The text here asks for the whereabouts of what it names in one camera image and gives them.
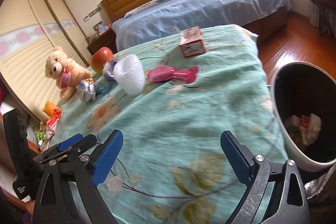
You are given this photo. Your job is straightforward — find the orange foam net on floor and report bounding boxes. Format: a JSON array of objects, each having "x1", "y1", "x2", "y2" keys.
[{"x1": 43, "y1": 101, "x2": 61, "y2": 117}]

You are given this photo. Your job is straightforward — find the framed photo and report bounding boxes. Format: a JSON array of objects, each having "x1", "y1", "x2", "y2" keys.
[{"x1": 93, "y1": 21, "x2": 108, "y2": 36}]

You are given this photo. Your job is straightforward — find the white round trash bin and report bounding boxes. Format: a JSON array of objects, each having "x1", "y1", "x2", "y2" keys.
[{"x1": 271, "y1": 61, "x2": 335, "y2": 172}]

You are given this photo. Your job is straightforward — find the cream teddy bear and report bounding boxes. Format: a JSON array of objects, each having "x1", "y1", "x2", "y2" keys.
[{"x1": 45, "y1": 47, "x2": 92, "y2": 102}]

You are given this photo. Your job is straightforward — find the blue bed sheet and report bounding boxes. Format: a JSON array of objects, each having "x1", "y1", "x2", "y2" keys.
[{"x1": 112, "y1": 0, "x2": 291, "y2": 51}]

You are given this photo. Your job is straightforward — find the teal floral blanket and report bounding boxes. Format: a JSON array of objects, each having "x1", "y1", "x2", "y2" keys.
[{"x1": 51, "y1": 25, "x2": 286, "y2": 223}]

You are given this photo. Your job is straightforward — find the cream sliding wardrobe doors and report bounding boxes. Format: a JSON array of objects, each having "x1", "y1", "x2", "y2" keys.
[{"x1": 1, "y1": 0, "x2": 91, "y2": 121}]

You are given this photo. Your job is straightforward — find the foil snack wrapper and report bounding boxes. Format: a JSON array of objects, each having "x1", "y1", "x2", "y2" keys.
[{"x1": 76, "y1": 78, "x2": 96, "y2": 103}]

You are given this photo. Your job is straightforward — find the red apple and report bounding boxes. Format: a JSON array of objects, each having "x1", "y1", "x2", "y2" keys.
[{"x1": 89, "y1": 47, "x2": 114, "y2": 74}]

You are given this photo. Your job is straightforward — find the red white carton box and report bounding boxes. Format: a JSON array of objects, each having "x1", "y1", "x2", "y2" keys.
[{"x1": 179, "y1": 26, "x2": 206, "y2": 58}]

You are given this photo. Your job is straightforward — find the wooden nightstand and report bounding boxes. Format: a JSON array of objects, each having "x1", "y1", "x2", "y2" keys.
[{"x1": 87, "y1": 29, "x2": 117, "y2": 55}]

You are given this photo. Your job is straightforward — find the blue blister package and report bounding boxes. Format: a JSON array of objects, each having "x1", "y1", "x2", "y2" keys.
[{"x1": 94, "y1": 83, "x2": 113, "y2": 96}]

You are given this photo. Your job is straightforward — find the white red plastic bag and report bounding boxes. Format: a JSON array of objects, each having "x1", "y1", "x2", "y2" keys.
[{"x1": 285, "y1": 113, "x2": 322, "y2": 152}]

